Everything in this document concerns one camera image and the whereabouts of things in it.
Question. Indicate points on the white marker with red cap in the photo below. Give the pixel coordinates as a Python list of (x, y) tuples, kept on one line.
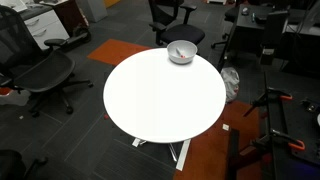
[(180, 53)]

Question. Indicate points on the grey bowl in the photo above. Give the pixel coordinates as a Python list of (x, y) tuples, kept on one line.
[(187, 48)]

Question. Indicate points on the white table base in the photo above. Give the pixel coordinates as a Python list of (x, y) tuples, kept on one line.
[(178, 159)]

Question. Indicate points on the white plastic bag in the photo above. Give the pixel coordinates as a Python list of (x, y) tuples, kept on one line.
[(231, 80)]

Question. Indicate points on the black padded office chair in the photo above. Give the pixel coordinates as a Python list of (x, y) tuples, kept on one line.
[(163, 13)]

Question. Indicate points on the computer mouse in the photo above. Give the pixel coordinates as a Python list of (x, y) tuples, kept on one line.
[(245, 11)]

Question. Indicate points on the black mesh office chair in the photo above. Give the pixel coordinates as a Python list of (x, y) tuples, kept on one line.
[(25, 66)]

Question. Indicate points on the white drawer cabinet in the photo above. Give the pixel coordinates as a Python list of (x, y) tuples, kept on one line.
[(43, 24)]

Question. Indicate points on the black desk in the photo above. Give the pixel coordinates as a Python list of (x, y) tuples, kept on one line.
[(247, 31)]

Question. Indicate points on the black chair bottom left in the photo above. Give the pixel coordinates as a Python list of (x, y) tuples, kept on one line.
[(12, 166)]

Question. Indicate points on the lower orange-handled clamp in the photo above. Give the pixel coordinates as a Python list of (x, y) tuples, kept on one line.
[(293, 143)]

